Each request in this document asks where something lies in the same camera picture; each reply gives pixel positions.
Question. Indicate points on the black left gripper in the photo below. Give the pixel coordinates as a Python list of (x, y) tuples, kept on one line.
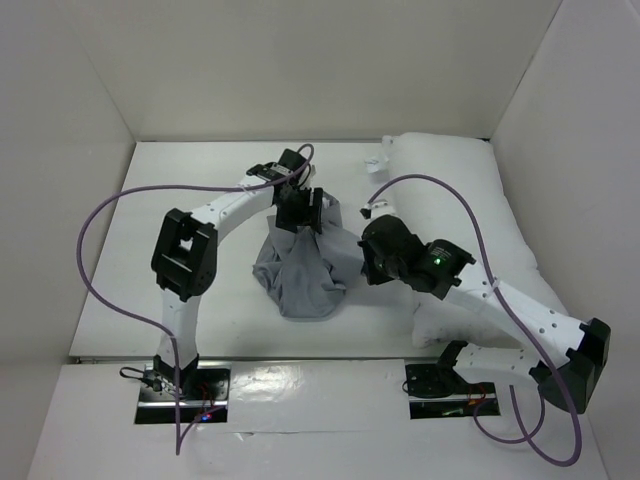
[(307, 215)]

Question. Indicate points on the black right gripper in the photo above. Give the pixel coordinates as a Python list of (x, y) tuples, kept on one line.
[(370, 257)]

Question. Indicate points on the grey pillowcase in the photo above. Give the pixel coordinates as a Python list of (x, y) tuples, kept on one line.
[(307, 274)]

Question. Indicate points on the white pillow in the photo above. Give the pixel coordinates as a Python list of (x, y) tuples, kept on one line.
[(450, 188)]

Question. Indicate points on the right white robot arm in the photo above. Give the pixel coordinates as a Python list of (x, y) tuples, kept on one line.
[(561, 356)]

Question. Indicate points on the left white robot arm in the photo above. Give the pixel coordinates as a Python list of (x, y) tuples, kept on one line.
[(185, 257)]

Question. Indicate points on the white pillow care label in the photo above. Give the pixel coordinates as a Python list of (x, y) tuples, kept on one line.
[(376, 165)]

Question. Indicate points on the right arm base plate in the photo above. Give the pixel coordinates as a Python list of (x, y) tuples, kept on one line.
[(435, 393)]

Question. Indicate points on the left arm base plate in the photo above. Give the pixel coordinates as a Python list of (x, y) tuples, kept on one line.
[(204, 396)]

